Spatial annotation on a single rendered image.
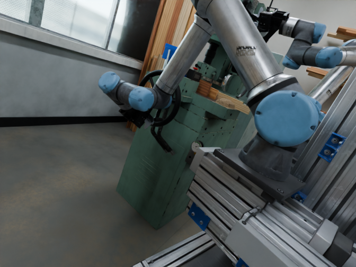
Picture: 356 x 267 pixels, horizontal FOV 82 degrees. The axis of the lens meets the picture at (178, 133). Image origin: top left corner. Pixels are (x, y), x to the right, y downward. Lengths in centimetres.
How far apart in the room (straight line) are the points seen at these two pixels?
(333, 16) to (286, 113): 330
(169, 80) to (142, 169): 80
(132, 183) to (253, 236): 110
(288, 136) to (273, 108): 6
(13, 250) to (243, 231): 104
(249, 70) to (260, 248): 39
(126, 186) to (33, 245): 61
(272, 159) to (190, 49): 43
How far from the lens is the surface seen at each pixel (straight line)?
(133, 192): 153
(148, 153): 137
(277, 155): 62
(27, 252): 128
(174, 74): 76
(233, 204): 68
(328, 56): 95
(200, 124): 113
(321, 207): 80
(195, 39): 74
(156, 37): 276
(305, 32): 108
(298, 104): 47
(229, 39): 55
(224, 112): 108
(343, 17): 373
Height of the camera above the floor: 100
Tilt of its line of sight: 17 degrees down
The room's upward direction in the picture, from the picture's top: 22 degrees clockwise
